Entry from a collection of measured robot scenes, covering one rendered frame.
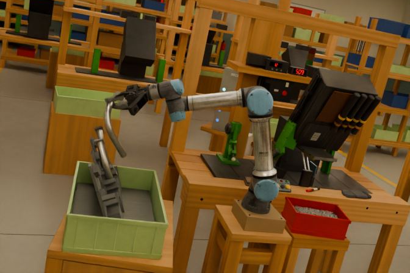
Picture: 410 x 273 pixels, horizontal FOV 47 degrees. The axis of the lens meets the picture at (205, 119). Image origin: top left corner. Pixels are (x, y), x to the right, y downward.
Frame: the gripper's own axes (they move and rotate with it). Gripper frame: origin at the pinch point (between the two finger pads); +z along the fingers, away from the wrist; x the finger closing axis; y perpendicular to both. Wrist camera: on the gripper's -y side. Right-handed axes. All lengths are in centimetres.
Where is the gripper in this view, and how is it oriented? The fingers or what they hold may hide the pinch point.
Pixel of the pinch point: (110, 104)
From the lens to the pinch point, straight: 228.7
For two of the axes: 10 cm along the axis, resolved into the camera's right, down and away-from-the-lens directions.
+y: 0.1, -6.2, 7.8
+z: -9.6, 2.0, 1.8
